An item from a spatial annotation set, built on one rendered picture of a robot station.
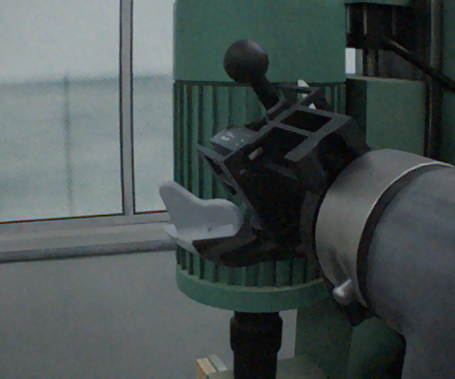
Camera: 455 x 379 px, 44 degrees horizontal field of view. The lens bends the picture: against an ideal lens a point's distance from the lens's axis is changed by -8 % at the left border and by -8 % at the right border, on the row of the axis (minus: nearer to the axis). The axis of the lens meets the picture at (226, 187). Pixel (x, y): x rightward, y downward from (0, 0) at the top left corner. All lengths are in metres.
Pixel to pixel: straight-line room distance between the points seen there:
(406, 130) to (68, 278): 1.56
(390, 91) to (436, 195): 0.39
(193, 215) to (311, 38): 0.21
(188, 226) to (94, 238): 1.57
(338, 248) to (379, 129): 0.36
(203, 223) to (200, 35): 0.20
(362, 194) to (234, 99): 0.30
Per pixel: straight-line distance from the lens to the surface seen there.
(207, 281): 0.59
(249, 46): 0.44
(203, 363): 0.99
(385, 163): 0.26
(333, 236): 0.26
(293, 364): 0.75
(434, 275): 0.21
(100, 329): 2.12
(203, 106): 0.55
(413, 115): 0.63
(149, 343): 2.17
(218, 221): 0.40
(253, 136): 0.33
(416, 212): 0.23
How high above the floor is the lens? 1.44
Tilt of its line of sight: 13 degrees down
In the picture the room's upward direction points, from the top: straight up
